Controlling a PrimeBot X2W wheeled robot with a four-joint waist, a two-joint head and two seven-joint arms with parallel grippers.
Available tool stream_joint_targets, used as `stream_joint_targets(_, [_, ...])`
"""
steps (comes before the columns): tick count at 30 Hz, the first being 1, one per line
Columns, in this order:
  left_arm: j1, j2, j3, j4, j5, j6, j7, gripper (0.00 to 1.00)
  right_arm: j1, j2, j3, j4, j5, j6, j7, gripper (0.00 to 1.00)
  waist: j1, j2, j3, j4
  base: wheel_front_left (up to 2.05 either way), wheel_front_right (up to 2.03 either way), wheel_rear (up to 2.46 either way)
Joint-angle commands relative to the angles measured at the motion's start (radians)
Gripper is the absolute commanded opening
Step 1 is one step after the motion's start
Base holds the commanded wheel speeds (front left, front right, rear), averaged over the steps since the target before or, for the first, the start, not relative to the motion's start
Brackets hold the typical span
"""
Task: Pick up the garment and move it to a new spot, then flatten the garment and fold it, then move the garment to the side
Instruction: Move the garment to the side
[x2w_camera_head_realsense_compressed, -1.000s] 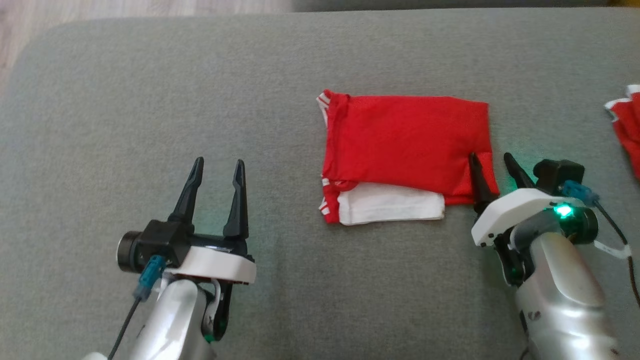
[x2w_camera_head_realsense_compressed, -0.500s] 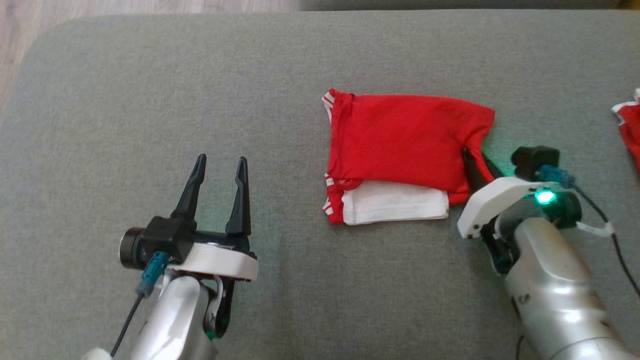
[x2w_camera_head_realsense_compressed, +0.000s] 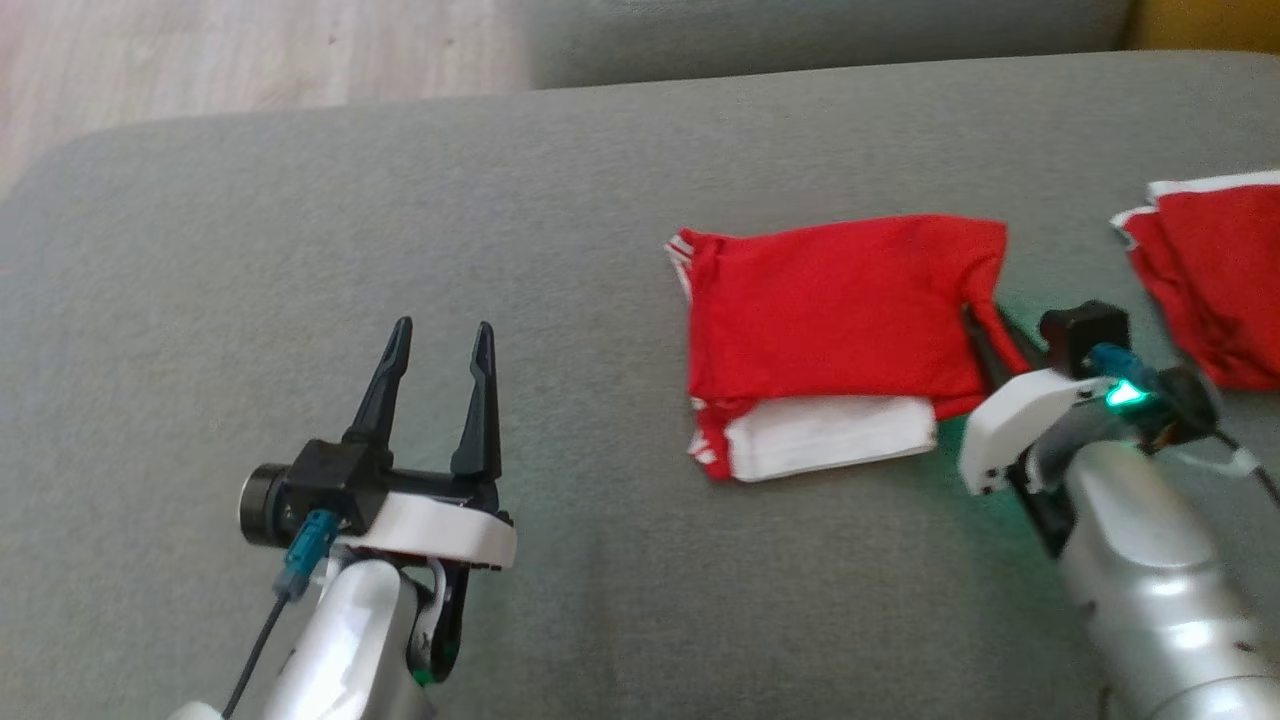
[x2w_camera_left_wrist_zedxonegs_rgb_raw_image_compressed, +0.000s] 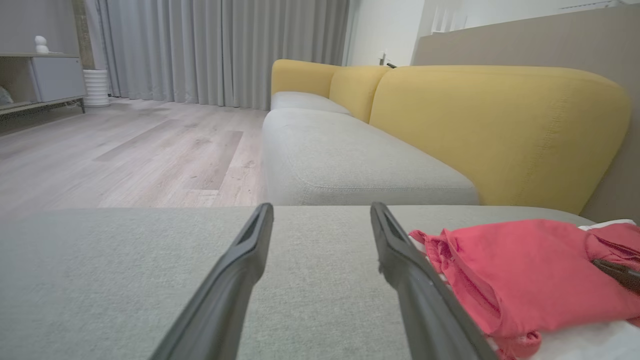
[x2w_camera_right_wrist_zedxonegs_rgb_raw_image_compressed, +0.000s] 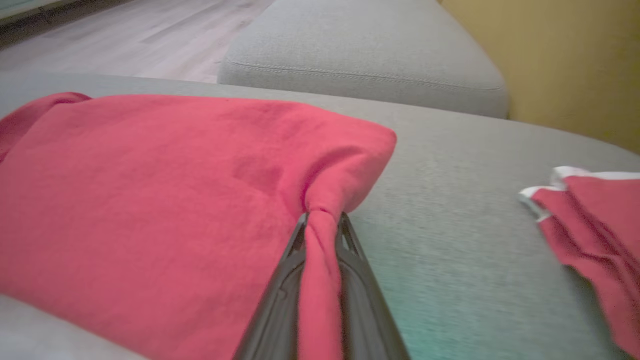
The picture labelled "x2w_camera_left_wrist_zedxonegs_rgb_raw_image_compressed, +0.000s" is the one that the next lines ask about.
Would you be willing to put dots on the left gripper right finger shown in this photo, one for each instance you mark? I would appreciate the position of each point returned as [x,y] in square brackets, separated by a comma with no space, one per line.
[430,310]

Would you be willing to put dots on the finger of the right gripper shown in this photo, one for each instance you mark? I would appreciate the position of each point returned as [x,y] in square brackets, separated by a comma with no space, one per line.
[622,274]

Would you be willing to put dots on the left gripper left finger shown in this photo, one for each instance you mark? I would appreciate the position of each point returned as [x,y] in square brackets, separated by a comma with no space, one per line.
[225,300]

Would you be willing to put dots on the red basketball jersey number 23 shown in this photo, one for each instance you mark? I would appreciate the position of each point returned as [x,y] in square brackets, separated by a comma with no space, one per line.
[540,270]

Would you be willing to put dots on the wide grey sofa seat cushion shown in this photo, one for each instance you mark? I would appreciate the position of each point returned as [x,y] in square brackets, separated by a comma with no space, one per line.
[125,280]

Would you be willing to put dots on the long grey sofa seat cushion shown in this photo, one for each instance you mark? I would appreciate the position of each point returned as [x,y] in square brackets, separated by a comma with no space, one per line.
[350,160]

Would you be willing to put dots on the large yellow sofa backrest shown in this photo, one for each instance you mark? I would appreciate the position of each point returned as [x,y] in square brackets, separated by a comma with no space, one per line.
[500,130]

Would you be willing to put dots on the small grey sofa seat cushion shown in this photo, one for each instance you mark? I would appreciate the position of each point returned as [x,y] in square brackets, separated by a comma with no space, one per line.
[305,101]

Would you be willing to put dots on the narrow yellow sofa backrest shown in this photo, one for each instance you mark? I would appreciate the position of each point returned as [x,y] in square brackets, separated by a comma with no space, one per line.
[355,92]

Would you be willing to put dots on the yellow corner sofa backrest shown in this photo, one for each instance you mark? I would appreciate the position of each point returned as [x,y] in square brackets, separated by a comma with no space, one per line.
[300,75]

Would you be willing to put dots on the white ribbed pot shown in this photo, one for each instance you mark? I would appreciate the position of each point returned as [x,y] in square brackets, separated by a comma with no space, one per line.
[96,87]

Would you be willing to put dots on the grey curtain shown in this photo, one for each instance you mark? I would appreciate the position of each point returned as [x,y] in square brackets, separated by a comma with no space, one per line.
[225,50]

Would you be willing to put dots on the white air conditioner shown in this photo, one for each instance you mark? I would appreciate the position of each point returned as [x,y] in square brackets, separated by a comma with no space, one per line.
[590,5]

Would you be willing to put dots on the grey sideboard cabinet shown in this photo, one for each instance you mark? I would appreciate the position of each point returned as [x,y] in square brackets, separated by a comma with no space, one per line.
[57,77]

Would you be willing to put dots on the white slatted rack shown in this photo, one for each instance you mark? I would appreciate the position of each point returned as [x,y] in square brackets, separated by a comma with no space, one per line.
[449,20]

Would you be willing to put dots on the brown mossy pole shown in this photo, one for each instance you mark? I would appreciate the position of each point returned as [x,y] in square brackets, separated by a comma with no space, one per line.
[83,35]

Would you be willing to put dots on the white figurine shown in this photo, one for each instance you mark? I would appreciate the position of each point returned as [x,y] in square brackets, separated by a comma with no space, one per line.
[41,45]

